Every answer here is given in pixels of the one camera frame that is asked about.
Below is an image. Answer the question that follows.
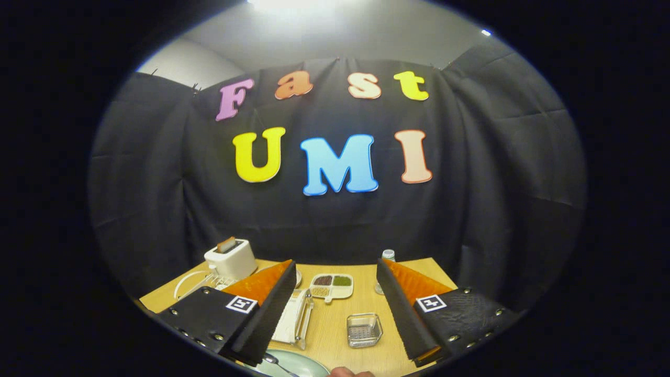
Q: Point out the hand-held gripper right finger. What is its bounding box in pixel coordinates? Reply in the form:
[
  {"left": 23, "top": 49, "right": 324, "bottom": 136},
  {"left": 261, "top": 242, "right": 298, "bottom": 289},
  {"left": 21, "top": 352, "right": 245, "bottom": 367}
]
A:
[{"left": 376, "top": 258, "right": 524, "bottom": 367}]

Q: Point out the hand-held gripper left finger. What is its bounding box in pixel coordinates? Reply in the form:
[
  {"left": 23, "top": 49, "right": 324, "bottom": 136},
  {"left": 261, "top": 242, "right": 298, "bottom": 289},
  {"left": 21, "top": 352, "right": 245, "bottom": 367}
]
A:
[{"left": 156, "top": 259, "right": 297, "bottom": 367}]

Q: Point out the white wire dish rack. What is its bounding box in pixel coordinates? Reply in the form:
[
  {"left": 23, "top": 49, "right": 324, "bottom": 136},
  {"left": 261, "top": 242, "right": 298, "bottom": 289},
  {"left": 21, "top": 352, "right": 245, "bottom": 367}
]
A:
[{"left": 174, "top": 270, "right": 315, "bottom": 350}]

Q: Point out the metal spoon with white end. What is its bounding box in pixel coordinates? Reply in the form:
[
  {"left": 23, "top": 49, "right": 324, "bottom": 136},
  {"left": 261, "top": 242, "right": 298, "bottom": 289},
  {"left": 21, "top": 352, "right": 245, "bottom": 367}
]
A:
[{"left": 262, "top": 352, "right": 299, "bottom": 377}]

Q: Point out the metal wire basket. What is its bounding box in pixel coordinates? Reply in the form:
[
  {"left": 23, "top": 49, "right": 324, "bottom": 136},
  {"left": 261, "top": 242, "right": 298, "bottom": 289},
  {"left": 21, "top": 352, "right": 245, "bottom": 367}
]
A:
[{"left": 347, "top": 313, "right": 384, "bottom": 349}]

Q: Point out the pale green plate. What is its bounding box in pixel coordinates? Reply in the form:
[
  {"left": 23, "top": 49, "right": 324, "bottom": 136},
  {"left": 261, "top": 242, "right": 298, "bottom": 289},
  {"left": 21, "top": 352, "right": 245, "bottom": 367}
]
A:
[{"left": 255, "top": 349, "right": 331, "bottom": 377}]

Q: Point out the white drip tray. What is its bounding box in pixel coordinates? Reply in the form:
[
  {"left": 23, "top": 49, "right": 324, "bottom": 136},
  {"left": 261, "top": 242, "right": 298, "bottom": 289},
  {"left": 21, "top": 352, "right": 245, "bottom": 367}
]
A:
[{"left": 272, "top": 290, "right": 307, "bottom": 345}]

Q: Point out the white drink bottle green label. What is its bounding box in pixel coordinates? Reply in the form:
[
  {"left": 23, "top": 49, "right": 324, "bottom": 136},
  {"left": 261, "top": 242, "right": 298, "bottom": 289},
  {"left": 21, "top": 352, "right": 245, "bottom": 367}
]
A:
[{"left": 374, "top": 249, "right": 396, "bottom": 295}]

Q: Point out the white toaster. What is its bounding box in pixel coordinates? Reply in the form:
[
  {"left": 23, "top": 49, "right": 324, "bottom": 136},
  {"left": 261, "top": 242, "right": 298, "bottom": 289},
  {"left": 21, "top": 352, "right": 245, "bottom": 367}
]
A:
[{"left": 204, "top": 239, "right": 258, "bottom": 281}]

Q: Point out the white divided tray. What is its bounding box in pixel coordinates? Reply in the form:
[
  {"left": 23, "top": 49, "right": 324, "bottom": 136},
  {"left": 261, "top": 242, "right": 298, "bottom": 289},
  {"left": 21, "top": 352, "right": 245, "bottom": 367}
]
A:
[{"left": 309, "top": 273, "right": 354, "bottom": 304}]

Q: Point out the black backdrop cloth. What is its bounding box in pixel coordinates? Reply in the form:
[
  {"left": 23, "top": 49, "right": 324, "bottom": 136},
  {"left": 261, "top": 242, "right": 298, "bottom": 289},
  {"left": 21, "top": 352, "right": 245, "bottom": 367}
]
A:
[{"left": 88, "top": 37, "right": 587, "bottom": 315}]

